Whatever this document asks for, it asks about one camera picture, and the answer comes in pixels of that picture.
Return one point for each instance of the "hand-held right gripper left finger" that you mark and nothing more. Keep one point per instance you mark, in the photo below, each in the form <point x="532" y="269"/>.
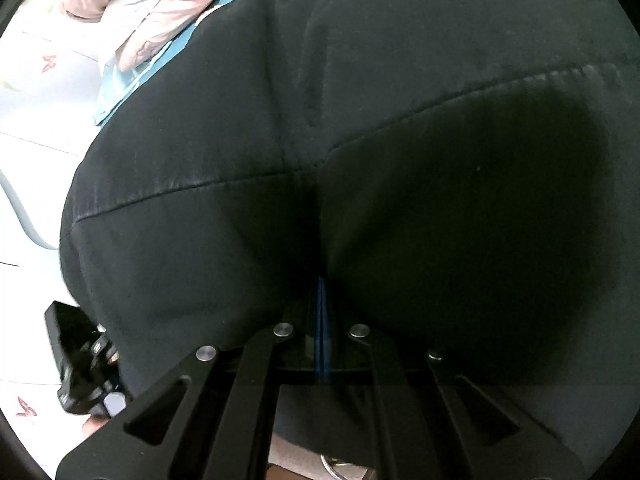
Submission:
<point x="240" y="385"/>

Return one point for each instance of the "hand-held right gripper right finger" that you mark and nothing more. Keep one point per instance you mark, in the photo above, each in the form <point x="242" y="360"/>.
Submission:
<point x="400" y="390"/>

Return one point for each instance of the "black hooded jacket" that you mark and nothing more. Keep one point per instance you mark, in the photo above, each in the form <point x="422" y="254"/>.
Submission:
<point x="400" y="135"/>

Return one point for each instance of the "person's left hand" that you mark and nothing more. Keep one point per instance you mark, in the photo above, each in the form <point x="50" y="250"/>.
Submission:
<point x="95" y="426"/>

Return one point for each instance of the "white pillow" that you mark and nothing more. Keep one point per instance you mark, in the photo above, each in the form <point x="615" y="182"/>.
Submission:
<point x="130" y="25"/>

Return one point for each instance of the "blue candy print bed mat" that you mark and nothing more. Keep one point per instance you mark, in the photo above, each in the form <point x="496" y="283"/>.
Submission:
<point x="215" y="17"/>

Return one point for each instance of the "pink butterfly wall sticker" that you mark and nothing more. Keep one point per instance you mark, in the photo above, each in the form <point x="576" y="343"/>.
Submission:
<point x="25" y="407"/>
<point x="48" y="62"/>

